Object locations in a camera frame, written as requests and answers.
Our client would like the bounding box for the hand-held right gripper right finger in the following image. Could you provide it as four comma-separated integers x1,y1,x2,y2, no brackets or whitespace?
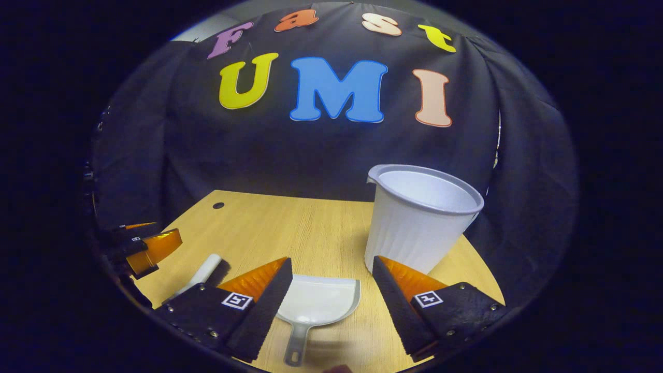
372,255,508,362

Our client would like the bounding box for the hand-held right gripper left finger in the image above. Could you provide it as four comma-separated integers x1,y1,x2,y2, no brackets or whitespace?
154,257,294,363

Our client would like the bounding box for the white dustpan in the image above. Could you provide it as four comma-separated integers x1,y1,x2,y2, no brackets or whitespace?
275,275,362,367

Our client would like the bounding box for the white ribbed garbage bin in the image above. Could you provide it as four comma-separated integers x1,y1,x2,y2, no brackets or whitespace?
364,164,485,275

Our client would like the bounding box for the black backdrop cloth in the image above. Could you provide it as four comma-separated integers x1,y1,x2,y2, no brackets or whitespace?
91,3,578,306

